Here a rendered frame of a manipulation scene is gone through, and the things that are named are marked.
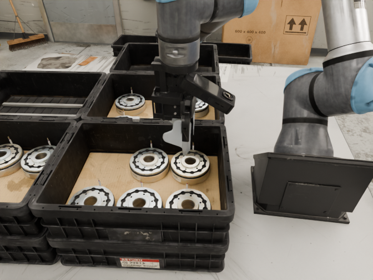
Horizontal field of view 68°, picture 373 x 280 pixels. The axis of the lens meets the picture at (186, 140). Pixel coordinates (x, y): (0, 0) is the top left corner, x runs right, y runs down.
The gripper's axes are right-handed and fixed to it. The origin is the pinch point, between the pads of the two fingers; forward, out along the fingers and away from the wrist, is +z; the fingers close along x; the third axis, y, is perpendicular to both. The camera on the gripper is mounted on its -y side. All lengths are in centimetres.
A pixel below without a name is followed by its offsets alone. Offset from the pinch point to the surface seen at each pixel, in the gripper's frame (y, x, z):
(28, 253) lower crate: 35.0, 21.3, 20.7
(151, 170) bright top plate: 9.6, 1.2, 9.3
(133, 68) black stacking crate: 35, -64, 12
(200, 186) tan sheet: -3.2, 2.1, 12.1
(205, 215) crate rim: -5.6, 17.8, 2.1
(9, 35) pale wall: 303, -307, 89
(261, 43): -44, -285, 74
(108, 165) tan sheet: 22.7, -1.8, 12.1
